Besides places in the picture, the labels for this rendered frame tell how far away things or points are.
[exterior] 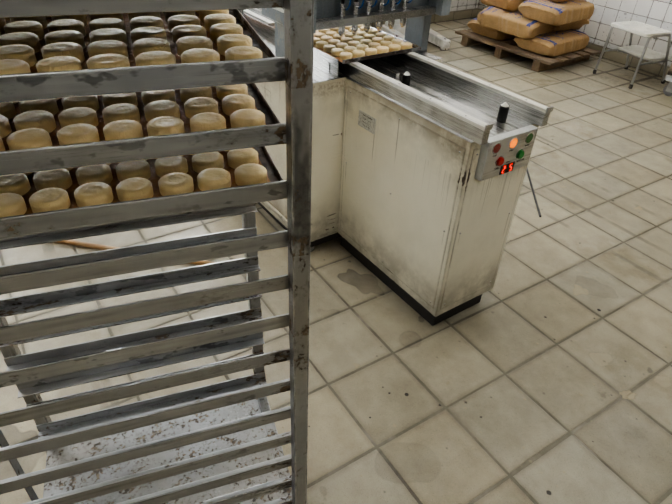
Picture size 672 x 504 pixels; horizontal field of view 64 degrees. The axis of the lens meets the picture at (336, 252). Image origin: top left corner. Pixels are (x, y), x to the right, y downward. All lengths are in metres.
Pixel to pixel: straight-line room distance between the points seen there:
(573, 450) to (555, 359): 0.41
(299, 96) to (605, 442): 1.68
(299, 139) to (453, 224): 1.23
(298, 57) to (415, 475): 1.41
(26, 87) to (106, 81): 0.09
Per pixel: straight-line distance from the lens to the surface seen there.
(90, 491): 1.26
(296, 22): 0.70
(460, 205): 1.88
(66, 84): 0.72
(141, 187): 0.83
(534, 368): 2.23
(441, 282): 2.07
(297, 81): 0.72
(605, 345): 2.45
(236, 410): 1.76
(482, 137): 1.75
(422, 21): 2.59
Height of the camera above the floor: 1.55
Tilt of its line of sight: 37 degrees down
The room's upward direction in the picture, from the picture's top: 3 degrees clockwise
